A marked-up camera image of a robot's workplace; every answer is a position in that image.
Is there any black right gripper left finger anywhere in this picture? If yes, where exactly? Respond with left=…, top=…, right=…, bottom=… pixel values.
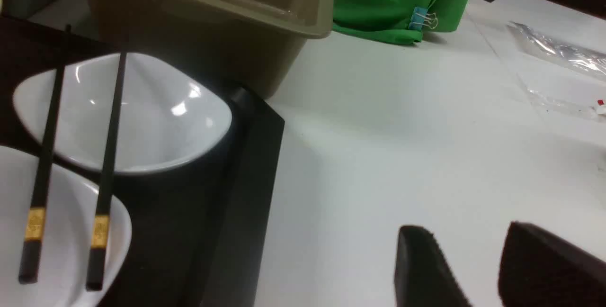
left=394, top=225, right=471, bottom=307

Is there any blue binder clip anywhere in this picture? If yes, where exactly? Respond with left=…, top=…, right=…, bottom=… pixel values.
left=408, top=7, right=439, bottom=31

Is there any clear plastic bag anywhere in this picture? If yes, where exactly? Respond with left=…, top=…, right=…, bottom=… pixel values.
left=506, top=21, right=605, bottom=124

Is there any brown plastic bin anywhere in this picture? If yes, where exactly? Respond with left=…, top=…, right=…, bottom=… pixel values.
left=88, top=0, right=333, bottom=99

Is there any white square dish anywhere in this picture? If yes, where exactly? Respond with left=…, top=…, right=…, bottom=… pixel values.
left=13, top=53, right=233, bottom=175
left=0, top=146, right=132, bottom=307

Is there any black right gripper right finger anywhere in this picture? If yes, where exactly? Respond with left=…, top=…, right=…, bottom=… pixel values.
left=498, top=221, right=606, bottom=307

